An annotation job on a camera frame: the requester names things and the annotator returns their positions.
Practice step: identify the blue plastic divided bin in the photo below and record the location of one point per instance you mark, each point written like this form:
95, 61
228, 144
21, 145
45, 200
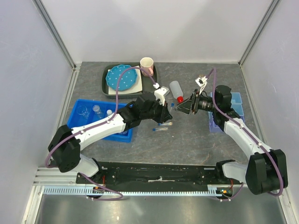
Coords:
75, 121

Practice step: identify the blue safety goggles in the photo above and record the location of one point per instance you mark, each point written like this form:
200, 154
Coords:
123, 133

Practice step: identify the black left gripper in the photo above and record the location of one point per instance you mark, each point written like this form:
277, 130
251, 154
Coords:
165, 115

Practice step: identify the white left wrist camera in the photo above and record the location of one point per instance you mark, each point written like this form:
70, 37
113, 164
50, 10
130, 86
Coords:
160, 93

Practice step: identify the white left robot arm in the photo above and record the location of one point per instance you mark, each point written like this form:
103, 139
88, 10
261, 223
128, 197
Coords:
67, 144

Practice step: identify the light blue cable duct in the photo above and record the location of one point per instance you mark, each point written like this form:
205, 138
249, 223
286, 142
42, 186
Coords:
94, 191

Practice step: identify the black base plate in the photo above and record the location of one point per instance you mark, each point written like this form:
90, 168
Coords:
142, 176

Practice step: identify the glass stoppered bottle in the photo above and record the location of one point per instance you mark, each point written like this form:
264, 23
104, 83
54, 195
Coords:
97, 111

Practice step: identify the small glass beaker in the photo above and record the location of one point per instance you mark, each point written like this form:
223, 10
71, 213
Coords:
83, 112

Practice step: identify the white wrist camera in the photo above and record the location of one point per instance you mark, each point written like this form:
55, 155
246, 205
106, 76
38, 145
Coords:
160, 93
201, 81

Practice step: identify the white square plate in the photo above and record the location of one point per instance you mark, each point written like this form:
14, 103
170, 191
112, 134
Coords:
131, 81

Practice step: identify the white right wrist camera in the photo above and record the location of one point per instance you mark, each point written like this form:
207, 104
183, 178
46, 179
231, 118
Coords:
201, 81

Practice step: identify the white plastic wash bottle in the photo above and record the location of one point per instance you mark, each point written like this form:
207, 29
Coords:
177, 91

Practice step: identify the light blue drawer organizer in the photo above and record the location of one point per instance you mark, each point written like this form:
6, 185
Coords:
236, 104

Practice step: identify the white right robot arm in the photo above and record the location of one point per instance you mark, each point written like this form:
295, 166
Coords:
266, 170

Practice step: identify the glass alcohol lamp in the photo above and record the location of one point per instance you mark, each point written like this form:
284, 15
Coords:
109, 112

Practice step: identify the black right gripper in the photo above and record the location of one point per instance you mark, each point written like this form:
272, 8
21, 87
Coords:
191, 103

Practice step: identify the blue polka dot plate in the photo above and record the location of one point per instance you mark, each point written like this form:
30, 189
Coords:
115, 79

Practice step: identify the pink ceramic mug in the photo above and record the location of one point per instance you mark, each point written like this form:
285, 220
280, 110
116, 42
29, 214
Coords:
147, 65

